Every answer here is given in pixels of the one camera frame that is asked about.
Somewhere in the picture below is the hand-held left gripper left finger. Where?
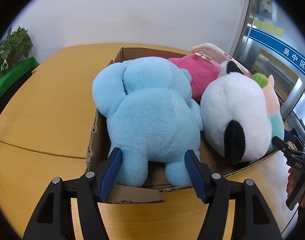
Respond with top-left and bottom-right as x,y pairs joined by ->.
22,147 -> 123,240

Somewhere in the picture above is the cardboard box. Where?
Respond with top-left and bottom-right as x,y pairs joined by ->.
85,47 -> 283,204

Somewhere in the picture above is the white black panda plush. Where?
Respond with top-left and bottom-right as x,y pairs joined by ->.
200,60 -> 273,166

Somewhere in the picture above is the row of yellow sticky notes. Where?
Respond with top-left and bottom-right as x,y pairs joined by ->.
253,19 -> 284,37

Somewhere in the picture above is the glass door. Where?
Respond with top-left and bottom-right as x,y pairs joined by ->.
232,0 -> 305,143

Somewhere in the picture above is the small plush with green hat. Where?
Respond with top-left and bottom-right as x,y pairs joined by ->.
251,72 -> 285,153

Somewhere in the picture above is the green planter box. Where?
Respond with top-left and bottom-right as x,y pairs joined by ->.
0,57 -> 40,109

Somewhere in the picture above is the person's right hand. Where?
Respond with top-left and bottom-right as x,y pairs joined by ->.
286,166 -> 297,199

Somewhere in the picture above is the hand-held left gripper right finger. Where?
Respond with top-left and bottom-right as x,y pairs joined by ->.
185,149 -> 283,240

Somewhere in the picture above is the pink plush bear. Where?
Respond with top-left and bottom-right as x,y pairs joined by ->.
167,54 -> 222,104

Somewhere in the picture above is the black cable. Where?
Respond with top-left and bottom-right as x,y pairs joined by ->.
280,112 -> 305,142

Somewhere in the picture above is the green potted plant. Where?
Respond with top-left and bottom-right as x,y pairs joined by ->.
0,26 -> 33,82

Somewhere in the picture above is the light blue plush toy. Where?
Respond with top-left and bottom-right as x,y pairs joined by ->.
92,56 -> 202,187

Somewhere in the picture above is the blue door sign band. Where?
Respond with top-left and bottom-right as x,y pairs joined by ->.
250,27 -> 305,83

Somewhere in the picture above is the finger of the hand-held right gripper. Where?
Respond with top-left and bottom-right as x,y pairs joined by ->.
271,135 -> 305,157
283,129 -> 305,146

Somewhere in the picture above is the cartoon door poster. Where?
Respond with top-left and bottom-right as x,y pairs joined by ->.
259,0 -> 274,18

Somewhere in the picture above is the clear pink phone case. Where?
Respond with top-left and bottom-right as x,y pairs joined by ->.
192,43 -> 252,77

